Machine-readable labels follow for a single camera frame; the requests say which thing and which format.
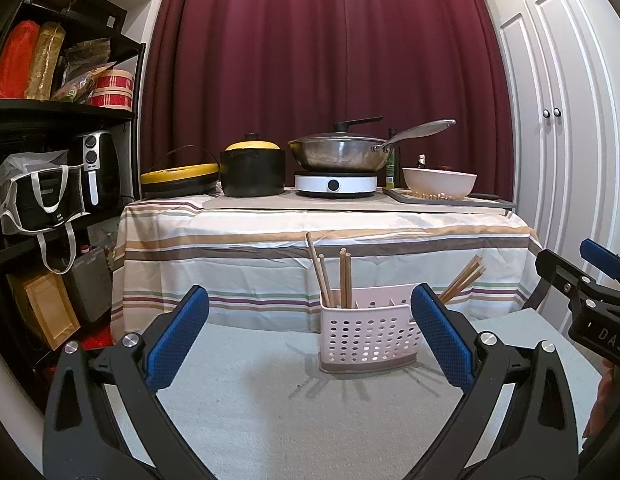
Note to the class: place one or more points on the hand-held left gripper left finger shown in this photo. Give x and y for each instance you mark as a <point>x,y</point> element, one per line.
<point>177,340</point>

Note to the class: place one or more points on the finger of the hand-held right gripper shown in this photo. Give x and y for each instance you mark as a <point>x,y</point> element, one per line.
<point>560,270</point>
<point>602,257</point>

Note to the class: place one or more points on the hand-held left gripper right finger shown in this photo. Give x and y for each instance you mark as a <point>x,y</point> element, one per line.
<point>440,342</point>

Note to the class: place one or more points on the pink perforated utensil holder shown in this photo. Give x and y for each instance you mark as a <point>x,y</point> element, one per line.
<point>365,340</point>

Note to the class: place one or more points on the group of wooden chopsticks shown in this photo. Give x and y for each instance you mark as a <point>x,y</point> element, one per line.
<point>346,280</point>

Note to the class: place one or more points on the person's right hand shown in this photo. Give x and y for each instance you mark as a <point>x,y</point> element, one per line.
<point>602,400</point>

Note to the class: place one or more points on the white cabinet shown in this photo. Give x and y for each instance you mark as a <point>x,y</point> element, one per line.
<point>580,185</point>

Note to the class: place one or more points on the red cloth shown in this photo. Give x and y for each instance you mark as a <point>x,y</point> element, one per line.
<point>97,337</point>

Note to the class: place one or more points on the dark grey cutting board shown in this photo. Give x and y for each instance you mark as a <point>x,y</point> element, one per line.
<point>500,204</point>

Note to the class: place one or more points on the striped tablecloth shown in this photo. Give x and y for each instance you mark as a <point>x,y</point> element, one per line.
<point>240,270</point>

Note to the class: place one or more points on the dark grey box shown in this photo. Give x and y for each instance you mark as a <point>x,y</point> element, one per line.
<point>87,285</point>

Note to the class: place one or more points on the white bowl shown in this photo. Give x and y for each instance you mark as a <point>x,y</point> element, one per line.
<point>440,182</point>

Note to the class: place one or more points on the flat yellow lidded pan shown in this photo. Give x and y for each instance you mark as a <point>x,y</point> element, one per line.
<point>180,176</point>

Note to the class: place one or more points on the green oil bottle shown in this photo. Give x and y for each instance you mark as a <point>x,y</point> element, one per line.
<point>391,175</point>

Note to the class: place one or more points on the dark sauce bottle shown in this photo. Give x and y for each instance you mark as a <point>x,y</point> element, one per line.
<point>421,162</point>

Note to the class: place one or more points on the beige table board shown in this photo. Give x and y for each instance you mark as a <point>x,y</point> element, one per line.
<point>290,202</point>

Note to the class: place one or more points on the black pot with yellow lid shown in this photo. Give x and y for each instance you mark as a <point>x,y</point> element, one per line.
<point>252,175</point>

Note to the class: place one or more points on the black silver air fryer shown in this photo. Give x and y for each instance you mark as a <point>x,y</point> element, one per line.
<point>102,170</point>

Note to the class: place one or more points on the white induction cooker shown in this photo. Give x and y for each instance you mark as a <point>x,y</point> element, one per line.
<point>315,185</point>

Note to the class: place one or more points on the steel wok pan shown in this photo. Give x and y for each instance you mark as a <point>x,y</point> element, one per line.
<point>335,155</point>

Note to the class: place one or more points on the black shelf rack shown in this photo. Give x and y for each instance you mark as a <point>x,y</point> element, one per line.
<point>65,107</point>

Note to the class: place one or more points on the red striped round box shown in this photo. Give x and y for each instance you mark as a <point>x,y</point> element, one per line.
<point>112,90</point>

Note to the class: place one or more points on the dark snack bags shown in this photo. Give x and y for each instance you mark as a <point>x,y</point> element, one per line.
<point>85,55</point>

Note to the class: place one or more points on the gold packet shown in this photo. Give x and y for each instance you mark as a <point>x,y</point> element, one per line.
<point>45,60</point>

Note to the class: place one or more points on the maroon curtain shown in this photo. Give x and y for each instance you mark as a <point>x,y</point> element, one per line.
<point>315,50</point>

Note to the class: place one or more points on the red packet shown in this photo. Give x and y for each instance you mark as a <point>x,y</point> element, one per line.
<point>15,60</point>

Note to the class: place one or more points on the flat black box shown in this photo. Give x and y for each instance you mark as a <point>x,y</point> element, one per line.
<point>100,12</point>

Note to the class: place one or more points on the yellow wooden frame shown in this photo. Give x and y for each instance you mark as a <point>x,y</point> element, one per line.
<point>45,310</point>

